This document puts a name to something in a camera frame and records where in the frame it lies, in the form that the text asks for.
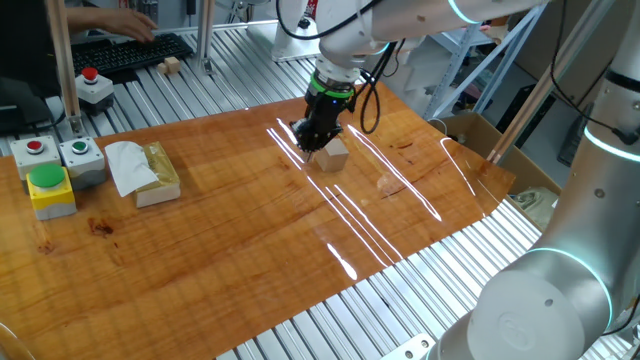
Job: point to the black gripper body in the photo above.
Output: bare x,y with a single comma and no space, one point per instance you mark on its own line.
327,112

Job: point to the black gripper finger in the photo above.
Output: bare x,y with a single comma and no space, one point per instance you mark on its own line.
302,137
324,141

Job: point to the small pale wooden block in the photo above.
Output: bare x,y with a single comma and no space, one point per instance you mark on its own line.
332,157

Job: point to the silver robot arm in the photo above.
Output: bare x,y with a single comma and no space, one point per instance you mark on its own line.
575,225

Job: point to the person's forearm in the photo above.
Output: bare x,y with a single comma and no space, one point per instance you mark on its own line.
87,16

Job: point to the person's hand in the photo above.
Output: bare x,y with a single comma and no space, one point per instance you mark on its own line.
130,24

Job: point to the silver metal stand plate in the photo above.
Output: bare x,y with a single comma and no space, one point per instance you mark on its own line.
280,45

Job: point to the glossy wood grain mat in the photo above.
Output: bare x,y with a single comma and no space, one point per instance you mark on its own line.
225,250

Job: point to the gold tissue box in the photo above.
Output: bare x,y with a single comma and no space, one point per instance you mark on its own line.
162,175

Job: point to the grey metal shelf rack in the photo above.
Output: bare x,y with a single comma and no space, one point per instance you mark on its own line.
465,60

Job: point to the open cardboard box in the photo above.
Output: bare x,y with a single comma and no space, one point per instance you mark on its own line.
480,145

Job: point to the tiny tan wooden cube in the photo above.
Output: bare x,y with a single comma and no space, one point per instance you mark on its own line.
161,68

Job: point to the white tissue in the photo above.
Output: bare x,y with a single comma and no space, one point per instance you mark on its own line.
127,165

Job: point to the black computer keyboard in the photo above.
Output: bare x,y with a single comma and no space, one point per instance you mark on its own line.
130,52

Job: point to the grey box red mushroom button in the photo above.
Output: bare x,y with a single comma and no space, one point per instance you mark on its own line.
94,90

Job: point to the white box small green button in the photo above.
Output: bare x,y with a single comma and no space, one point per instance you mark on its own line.
82,160

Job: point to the crumpled plastic bag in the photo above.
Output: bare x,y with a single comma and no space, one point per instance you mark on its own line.
537,205

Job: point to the yellow box large green button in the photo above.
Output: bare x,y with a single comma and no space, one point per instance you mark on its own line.
50,192

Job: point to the white box small red button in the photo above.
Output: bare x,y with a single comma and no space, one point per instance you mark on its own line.
35,155

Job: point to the silver aluminium post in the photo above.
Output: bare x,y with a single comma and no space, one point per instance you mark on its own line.
205,35

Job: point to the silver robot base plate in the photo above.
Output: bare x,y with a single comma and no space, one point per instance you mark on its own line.
410,347

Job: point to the beige frame post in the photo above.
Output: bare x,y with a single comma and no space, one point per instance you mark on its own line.
550,80

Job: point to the beige post with silver foot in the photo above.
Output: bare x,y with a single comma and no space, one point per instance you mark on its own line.
64,65

